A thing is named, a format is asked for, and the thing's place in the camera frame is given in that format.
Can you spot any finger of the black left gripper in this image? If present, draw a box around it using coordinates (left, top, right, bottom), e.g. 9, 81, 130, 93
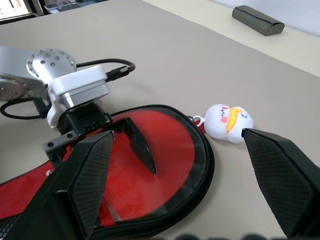
123, 116, 158, 176

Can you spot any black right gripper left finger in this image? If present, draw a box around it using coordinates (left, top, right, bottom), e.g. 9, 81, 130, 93
0, 129, 115, 240

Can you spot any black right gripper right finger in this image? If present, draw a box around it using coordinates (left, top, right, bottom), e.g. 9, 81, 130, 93
242, 127, 320, 238

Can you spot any red table tennis paddle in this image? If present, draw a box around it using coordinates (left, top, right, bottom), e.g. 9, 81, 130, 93
99, 109, 196, 222

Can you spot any black red paddle case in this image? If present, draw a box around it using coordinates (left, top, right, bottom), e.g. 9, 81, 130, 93
0, 104, 215, 240

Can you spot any grey glasses case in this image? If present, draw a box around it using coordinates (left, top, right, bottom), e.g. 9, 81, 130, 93
231, 4, 286, 38

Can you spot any grey storage bin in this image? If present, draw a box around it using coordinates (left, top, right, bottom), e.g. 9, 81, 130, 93
44, 1, 81, 14

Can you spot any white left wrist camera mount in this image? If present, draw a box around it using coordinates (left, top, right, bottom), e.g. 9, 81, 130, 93
46, 65, 111, 130

